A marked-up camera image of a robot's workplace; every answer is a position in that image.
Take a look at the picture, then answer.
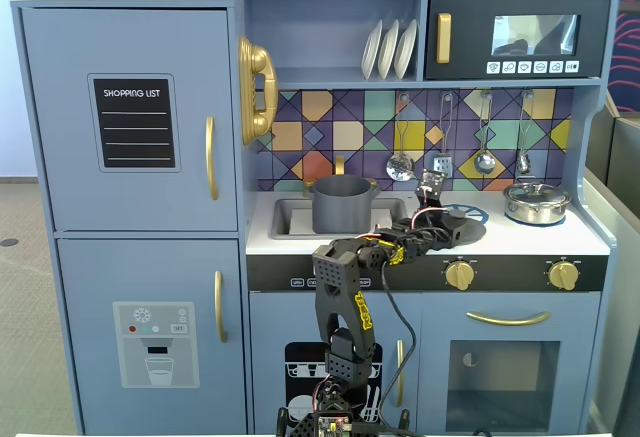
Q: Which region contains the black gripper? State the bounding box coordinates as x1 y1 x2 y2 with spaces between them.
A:
398 216 472 259

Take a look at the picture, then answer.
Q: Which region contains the dark gray pot lid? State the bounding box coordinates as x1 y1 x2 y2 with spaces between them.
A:
425 208 489 247

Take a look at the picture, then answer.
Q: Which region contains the steel pot with lid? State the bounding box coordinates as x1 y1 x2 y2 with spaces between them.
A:
501 181 573 227

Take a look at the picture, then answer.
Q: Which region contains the gold stove knob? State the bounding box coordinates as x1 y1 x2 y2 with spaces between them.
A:
546 258 582 292
444 258 477 292

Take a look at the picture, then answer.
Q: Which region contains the steel slotted spatula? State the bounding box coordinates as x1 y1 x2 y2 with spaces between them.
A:
431 91 457 179

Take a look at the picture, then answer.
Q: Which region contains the steel ladle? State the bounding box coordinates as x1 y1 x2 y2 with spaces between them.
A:
473 90 498 176

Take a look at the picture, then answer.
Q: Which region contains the steel skimmer spoon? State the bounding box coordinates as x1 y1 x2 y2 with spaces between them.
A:
385 91 417 182

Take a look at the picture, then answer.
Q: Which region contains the small steel spoon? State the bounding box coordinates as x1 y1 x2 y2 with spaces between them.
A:
515 90 534 176

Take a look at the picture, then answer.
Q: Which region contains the dark gray pot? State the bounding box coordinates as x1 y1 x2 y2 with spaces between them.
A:
304 174 382 235

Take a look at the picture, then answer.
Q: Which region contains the gold toy faucet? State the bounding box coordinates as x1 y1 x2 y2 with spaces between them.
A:
300 154 382 196

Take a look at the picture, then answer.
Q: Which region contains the blue gray desk divider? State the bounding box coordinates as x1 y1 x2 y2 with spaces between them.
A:
581 91 640 437

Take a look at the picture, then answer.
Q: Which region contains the white toy plate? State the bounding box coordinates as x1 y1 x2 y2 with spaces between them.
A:
360 18 385 82
376 18 402 81
393 17 420 81

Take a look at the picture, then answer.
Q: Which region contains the black toy microwave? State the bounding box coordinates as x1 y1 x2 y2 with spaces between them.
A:
423 0 613 81

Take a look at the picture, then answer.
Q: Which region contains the gold toy telephone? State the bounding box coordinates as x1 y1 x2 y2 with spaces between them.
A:
237 35 280 147

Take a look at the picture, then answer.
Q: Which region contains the blue toy kitchen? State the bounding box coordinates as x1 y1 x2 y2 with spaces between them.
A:
9 0 622 437

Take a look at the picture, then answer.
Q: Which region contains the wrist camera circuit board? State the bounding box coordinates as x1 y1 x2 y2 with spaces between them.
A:
415 167 448 208

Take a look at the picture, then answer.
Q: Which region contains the gold oven handle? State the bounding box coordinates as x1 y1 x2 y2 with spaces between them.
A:
465 310 553 328

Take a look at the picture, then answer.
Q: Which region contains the black usb cable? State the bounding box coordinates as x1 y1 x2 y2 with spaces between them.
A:
377 256 419 431

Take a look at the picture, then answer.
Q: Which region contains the gold dishwasher handle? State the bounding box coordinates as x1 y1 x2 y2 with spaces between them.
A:
395 338 407 409

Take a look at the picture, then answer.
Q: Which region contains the gold microwave handle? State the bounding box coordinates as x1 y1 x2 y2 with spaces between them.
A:
435 12 453 65

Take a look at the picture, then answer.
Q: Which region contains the robot arm base mount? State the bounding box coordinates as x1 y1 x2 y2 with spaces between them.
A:
292 399 386 437

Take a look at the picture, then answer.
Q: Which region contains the gold freezer door handle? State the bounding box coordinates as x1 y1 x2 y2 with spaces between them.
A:
213 269 229 344

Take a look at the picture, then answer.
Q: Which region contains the gold fridge door handle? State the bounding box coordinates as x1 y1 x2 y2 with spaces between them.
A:
204 116 221 202

